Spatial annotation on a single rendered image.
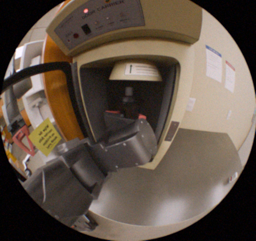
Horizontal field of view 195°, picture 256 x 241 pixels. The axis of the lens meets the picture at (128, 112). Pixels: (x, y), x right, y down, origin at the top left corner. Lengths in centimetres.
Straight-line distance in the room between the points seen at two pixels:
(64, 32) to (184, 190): 67
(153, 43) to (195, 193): 58
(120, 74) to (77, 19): 17
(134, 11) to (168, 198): 54
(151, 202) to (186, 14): 52
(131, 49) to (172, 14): 10
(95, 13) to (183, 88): 21
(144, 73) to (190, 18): 15
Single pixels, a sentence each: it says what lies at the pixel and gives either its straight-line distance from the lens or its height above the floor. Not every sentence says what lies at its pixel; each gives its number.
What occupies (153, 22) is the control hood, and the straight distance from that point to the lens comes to 15.
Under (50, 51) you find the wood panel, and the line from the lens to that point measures 32.
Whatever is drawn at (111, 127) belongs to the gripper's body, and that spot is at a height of 121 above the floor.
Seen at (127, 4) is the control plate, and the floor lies 145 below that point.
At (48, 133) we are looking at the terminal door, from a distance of 23.
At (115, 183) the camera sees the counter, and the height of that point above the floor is 94.
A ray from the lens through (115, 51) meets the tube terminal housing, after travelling 18.
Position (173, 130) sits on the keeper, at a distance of 21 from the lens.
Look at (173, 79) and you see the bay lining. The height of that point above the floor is 133.
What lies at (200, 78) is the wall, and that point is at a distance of 70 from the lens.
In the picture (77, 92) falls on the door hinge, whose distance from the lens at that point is 28.
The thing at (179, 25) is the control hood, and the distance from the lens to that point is 16.
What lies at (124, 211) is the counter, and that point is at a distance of 39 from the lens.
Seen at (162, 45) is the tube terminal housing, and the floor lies 139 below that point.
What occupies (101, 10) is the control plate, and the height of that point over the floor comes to 145.
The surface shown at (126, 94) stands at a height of 126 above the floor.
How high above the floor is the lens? 133
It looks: 28 degrees down
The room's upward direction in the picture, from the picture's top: straight up
